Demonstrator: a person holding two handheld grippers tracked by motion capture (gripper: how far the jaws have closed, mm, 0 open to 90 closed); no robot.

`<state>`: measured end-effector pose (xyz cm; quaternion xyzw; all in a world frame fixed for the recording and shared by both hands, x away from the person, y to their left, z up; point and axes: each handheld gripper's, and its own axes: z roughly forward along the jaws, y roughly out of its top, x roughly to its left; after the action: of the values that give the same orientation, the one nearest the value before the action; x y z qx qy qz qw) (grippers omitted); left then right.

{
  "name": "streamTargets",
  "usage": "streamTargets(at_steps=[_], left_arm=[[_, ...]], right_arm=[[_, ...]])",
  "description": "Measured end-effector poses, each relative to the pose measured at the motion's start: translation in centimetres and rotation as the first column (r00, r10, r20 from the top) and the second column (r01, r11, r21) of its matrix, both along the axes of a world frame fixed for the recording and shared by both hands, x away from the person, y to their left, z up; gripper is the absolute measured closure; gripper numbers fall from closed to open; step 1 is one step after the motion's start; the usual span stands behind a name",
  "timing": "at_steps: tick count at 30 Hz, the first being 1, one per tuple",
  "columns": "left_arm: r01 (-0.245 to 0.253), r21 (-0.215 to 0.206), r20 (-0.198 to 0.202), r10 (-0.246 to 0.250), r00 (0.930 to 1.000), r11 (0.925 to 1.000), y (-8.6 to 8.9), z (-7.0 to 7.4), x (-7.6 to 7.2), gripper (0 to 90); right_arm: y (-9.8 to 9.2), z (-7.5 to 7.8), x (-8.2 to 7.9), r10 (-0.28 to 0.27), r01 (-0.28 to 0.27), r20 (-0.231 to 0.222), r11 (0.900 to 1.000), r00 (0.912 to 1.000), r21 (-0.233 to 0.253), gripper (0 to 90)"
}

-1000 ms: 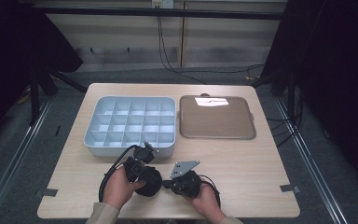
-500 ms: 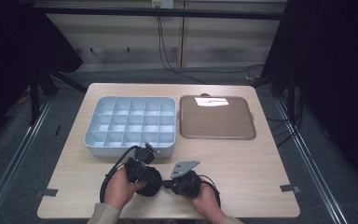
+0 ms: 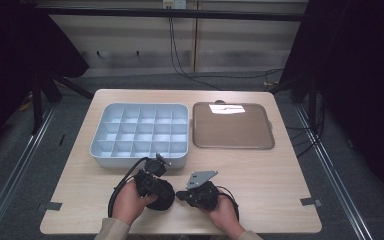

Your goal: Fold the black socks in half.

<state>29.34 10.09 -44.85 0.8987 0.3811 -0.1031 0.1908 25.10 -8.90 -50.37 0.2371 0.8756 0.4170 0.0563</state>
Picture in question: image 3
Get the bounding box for person's right hand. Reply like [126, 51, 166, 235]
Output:
[196, 194, 246, 240]

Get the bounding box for black hanging power cable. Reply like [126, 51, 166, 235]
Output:
[167, 16, 285, 91]

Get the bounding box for black metal stand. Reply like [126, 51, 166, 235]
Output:
[29, 71, 95, 136]

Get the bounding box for brown plastic tray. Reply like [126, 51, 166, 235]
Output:
[191, 99, 276, 151]

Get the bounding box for metal floor rail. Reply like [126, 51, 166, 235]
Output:
[294, 104, 375, 240]
[0, 105, 57, 240]

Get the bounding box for person's left hand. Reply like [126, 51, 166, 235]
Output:
[112, 180, 158, 227]

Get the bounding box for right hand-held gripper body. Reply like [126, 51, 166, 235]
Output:
[184, 170, 220, 211]

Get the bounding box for black horizontal bar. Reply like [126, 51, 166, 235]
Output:
[34, 6, 309, 23]

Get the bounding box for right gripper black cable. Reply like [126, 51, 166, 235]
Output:
[217, 185, 241, 222]

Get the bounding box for white wall power outlet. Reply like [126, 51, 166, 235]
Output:
[162, 0, 188, 10]

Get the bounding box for black sock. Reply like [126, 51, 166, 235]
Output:
[145, 179, 177, 212]

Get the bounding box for black floor cables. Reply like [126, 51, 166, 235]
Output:
[285, 92, 326, 160]

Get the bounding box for pale blue divided storage box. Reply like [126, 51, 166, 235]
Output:
[89, 102, 190, 169]

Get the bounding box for black curtain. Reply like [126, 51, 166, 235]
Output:
[278, 0, 384, 209]
[0, 0, 91, 164]

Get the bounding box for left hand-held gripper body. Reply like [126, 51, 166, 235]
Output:
[133, 153, 168, 198]

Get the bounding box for grey tape piece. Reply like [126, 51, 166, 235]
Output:
[36, 201, 63, 213]
[299, 197, 324, 207]

